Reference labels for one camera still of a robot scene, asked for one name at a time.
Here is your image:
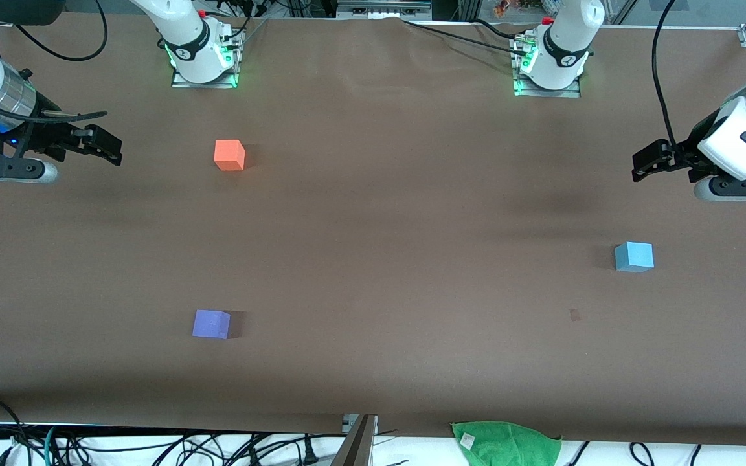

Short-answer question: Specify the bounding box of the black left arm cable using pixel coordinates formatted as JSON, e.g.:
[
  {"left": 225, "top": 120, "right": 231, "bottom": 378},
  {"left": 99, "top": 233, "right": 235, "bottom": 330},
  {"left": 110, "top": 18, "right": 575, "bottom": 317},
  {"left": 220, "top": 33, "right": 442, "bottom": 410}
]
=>
[{"left": 651, "top": 0, "right": 679, "bottom": 148}]

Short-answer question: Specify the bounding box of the long black table cable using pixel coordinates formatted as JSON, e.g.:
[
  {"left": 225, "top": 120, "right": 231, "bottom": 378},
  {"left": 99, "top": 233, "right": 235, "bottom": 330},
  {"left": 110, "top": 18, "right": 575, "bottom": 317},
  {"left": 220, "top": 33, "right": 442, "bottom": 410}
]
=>
[{"left": 402, "top": 19, "right": 521, "bottom": 54}]

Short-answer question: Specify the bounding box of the purple foam block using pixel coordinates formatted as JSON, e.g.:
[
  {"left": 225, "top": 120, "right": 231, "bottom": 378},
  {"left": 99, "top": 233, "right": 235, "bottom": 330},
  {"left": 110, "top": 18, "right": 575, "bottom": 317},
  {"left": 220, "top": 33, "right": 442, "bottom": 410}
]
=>
[{"left": 192, "top": 309, "right": 232, "bottom": 340}]

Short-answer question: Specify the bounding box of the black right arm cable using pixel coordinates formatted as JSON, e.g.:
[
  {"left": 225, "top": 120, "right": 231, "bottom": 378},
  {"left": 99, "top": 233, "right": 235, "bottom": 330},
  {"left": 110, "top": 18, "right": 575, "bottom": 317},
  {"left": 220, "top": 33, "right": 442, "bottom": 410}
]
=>
[{"left": 0, "top": 12, "right": 109, "bottom": 124}]

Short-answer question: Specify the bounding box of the teal cable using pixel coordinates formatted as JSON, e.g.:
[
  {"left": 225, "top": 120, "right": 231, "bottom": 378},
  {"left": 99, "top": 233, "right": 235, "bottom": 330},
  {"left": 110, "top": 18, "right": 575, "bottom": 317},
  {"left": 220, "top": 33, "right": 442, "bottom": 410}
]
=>
[{"left": 41, "top": 425, "right": 58, "bottom": 466}]

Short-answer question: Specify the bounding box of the short black table cable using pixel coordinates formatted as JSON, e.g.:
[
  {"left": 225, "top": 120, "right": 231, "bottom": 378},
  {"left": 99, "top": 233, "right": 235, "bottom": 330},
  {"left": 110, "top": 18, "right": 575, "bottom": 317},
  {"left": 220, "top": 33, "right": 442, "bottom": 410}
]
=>
[{"left": 471, "top": 18, "right": 530, "bottom": 39}]

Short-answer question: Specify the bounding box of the grey metal post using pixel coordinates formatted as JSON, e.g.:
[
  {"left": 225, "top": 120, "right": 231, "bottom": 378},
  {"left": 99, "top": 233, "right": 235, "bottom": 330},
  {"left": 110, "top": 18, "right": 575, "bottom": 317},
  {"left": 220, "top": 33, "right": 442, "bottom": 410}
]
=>
[{"left": 331, "top": 414, "right": 379, "bottom": 466}]

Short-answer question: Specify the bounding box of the green cloth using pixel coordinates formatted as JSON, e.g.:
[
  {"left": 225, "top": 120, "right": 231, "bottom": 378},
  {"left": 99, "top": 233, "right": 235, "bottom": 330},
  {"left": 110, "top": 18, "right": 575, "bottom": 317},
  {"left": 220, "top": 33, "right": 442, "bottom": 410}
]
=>
[{"left": 451, "top": 421, "right": 563, "bottom": 466}]

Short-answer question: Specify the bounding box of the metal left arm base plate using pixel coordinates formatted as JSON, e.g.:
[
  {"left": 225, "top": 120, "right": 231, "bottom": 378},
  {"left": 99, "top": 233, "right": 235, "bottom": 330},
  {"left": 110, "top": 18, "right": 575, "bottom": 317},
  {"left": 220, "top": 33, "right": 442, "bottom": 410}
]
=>
[{"left": 512, "top": 36, "right": 582, "bottom": 99}]

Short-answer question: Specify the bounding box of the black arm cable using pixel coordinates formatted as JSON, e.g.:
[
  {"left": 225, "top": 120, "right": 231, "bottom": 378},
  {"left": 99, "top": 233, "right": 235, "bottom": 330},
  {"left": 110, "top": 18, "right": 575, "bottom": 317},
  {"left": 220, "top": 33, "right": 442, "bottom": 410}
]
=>
[
  {"left": 651, "top": 0, "right": 679, "bottom": 148},
  {"left": 0, "top": 12, "right": 109, "bottom": 124}
]

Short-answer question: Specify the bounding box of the grey power strip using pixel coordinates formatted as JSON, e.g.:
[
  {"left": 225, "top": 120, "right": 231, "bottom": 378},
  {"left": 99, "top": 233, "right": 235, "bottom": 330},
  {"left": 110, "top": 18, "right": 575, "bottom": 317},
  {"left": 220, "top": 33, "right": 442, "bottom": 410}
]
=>
[{"left": 336, "top": 0, "right": 433, "bottom": 20}]

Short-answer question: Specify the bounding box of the blue foam block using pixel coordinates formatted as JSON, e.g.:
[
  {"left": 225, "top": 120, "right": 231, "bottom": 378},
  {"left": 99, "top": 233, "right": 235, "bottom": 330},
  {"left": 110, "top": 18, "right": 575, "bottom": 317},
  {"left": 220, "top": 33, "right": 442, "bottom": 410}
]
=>
[{"left": 615, "top": 242, "right": 655, "bottom": 273}]

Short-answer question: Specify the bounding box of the orange foam block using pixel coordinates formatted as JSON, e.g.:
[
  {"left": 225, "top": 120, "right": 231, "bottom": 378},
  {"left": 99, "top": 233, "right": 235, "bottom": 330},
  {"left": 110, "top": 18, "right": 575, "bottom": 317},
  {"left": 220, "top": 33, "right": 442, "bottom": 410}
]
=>
[{"left": 214, "top": 139, "right": 246, "bottom": 172}]

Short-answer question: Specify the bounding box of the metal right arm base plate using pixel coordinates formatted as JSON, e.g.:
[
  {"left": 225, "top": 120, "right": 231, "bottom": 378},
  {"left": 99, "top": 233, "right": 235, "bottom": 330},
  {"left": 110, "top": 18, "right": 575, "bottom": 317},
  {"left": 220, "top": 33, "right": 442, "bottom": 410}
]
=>
[{"left": 171, "top": 29, "right": 244, "bottom": 89}]

